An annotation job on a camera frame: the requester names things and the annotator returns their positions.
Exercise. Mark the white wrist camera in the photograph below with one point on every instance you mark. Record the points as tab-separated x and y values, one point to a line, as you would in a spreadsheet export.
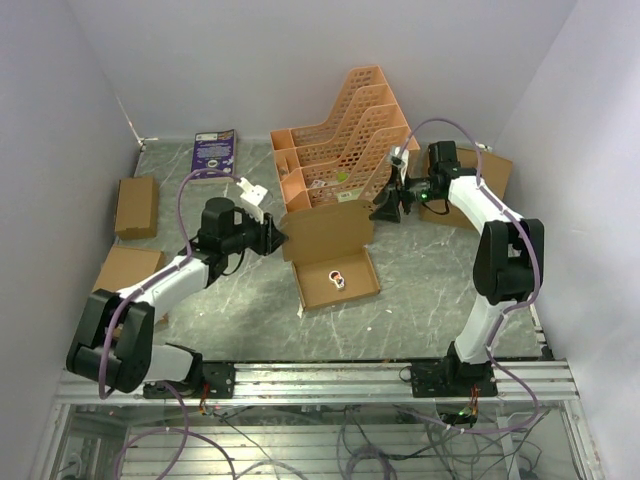
399	161
252	198

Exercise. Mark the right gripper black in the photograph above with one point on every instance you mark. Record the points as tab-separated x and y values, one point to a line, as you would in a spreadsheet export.
388	201

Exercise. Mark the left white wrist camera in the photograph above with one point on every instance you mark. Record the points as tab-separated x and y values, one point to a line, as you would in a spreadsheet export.
252	198

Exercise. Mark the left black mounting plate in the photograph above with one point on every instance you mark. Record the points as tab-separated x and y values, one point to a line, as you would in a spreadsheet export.
208	380

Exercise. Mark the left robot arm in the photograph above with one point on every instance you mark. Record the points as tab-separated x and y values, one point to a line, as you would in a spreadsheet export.
113	343

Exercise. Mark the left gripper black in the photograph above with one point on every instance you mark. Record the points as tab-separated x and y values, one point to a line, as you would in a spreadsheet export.
268	236

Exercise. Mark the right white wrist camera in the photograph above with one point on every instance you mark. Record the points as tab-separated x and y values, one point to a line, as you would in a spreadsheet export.
399	161

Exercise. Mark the cardboard box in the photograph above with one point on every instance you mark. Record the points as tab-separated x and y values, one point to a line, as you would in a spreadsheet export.
326	238
125	266
473	202
136	216

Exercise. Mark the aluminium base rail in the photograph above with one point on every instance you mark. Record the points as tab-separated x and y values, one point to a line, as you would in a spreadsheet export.
383	383

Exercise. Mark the black mounting plate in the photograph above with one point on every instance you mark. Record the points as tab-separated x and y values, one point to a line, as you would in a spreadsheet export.
442	379
208	380

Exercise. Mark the peach plastic file organizer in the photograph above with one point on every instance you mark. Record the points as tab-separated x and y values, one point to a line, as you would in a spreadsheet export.
346	151

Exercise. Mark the green boxed item in organizer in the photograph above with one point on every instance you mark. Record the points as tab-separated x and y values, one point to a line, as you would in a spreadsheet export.
346	196

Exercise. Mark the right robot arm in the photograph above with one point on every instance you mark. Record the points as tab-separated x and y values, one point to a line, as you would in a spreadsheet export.
508	268

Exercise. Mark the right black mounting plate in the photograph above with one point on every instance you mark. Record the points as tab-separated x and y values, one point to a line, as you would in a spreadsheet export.
442	379

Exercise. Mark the purple book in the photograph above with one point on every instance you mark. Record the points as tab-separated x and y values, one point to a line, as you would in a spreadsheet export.
213	156

